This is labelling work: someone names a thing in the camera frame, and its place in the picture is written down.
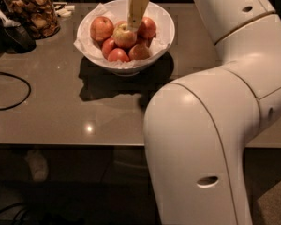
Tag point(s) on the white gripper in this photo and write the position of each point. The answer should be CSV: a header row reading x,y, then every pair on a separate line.
x,y
138,7

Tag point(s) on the yellow-red apple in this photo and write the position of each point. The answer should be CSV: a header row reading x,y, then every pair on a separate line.
x,y
123,37

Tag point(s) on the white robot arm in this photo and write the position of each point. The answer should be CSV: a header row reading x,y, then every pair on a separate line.
x,y
196,127

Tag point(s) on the red apple back right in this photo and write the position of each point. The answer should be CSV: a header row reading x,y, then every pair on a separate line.
x,y
147,28

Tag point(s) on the red apple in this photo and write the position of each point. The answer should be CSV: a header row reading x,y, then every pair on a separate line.
x,y
139,52
147,28
107,46
118,54
101,28

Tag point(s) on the red apple hidden centre right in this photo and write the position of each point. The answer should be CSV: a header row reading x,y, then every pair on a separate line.
x,y
144,41

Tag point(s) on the red apple back left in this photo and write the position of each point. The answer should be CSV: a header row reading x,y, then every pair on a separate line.
x,y
101,28

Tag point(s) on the white ceramic bowl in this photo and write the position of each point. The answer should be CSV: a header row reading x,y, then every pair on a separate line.
x,y
127,67

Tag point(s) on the red apple front right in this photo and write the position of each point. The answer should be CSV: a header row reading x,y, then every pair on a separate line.
x,y
139,52

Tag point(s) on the red apple middle left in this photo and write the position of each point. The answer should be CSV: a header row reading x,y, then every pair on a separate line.
x,y
107,46

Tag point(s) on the red apple front left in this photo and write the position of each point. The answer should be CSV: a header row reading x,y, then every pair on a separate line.
x,y
118,54

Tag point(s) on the white paper bowl liner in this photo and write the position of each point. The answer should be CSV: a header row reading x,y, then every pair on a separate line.
x,y
90,49

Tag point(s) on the small white items on table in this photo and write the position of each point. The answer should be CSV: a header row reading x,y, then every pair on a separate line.
x,y
63,10

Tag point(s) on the glass jar of dried chips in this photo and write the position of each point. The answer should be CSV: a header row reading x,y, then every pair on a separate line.
x,y
37,16

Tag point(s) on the black round appliance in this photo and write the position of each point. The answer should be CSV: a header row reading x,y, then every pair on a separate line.
x,y
18,40

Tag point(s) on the white object under table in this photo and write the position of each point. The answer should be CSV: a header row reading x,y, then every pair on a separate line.
x,y
38,165

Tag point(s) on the silver spoon handle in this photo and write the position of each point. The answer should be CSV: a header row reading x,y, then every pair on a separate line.
x,y
8,22

